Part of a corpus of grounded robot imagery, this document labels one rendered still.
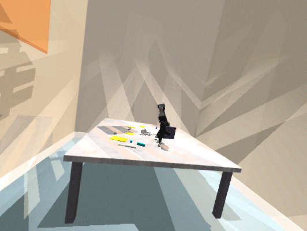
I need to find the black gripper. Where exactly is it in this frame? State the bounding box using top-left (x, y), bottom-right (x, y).
top-left (158, 128), bottom-right (166, 142)

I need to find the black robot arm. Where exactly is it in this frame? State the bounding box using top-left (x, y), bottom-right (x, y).
top-left (158, 103), bottom-right (171, 136)

